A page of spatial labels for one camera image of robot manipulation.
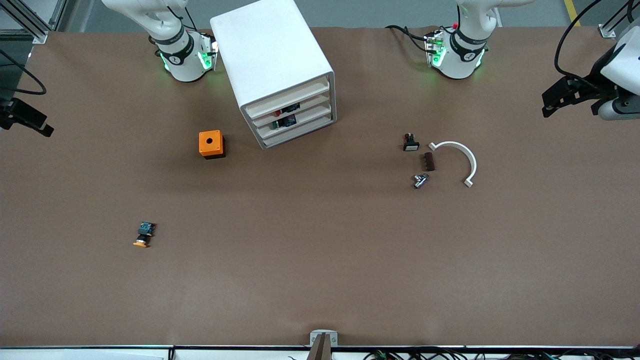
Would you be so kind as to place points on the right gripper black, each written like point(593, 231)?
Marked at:
point(6, 111)

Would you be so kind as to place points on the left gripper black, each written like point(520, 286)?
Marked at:
point(589, 93)

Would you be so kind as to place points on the white plastic drawer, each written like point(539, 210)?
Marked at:
point(310, 115)
point(287, 99)
point(300, 130)
point(312, 103)

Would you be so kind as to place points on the red push button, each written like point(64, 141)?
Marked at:
point(291, 107)

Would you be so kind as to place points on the yellow push button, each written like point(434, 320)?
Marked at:
point(145, 230)

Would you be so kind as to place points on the black white square button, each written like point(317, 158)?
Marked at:
point(411, 145)

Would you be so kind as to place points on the white drawer cabinet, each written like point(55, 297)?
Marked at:
point(270, 50)

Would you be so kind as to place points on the green push button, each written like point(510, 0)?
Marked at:
point(286, 121)

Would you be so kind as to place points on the brown terminal block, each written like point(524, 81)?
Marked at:
point(429, 162)

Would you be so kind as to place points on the brown table cover sheet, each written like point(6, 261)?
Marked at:
point(320, 250)

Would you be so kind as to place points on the aluminium frame profile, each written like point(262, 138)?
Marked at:
point(40, 36)
point(607, 31)

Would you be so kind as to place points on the white curved plastic bracket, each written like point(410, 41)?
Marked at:
point(473, 165)

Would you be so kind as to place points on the metal key switch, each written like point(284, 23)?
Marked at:
point(420, 181)

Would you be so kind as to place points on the orange button enclosure box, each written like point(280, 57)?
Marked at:
point(210, 142)

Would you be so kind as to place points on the white table edge rail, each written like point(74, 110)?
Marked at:
point(100, 354)

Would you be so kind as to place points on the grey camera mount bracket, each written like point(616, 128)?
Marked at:
point(323, 345)

